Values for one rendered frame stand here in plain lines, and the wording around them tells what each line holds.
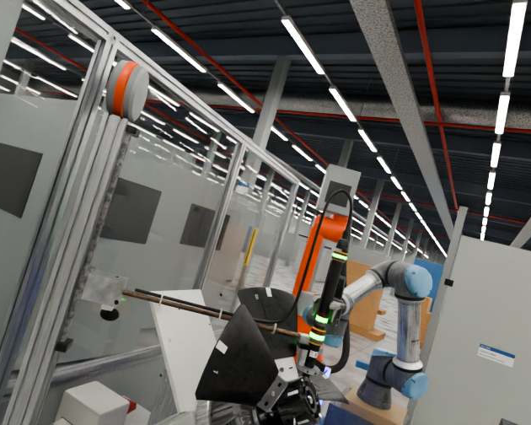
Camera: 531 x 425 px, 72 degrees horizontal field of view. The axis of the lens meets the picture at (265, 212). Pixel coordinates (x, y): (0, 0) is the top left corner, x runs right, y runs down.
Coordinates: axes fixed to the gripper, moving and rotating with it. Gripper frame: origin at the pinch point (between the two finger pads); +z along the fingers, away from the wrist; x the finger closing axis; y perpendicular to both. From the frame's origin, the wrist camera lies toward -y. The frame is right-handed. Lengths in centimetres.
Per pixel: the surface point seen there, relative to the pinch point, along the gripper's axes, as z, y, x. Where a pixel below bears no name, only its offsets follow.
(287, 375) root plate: 3.4, 22.7, 3.3
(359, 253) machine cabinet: -1053, -44, 171
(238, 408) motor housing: 14.6, 32.1, 10.5
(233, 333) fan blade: 30.3, 9.9, 11.2
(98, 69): 41, -45, 70
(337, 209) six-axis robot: -368, -74, 99
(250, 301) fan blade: 2.3, 7.3, 21.5
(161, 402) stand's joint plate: 15, 41, 34
